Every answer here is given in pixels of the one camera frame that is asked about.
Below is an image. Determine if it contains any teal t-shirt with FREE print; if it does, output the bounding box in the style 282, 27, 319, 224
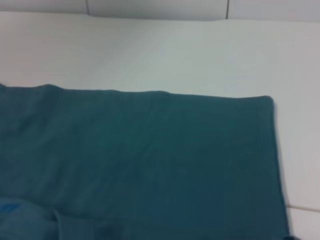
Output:
0, 83, 293, 240

